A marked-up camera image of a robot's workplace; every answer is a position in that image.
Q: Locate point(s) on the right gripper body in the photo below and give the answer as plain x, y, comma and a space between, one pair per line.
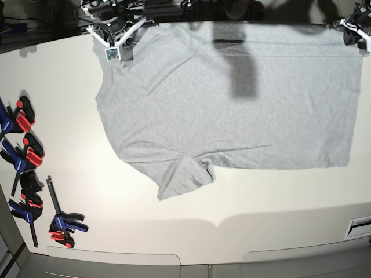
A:
116, 26

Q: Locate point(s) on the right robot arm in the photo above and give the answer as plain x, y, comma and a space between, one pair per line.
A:
109, 16

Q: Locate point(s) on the blue red bar clamp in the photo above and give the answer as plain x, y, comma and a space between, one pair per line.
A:
18, 120
24, 160
63, 224

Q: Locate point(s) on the white label on table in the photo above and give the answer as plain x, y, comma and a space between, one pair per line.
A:
358, 228

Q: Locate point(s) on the top blue red bar clamp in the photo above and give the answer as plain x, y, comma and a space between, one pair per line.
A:
18, 120

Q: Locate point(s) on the grey T-shirt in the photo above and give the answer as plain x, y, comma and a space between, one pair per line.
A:
227, 94

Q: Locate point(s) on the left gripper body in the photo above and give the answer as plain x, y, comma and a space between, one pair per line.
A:
350, 37

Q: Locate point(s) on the right blue red bar clamp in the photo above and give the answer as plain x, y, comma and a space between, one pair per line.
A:
63, 224

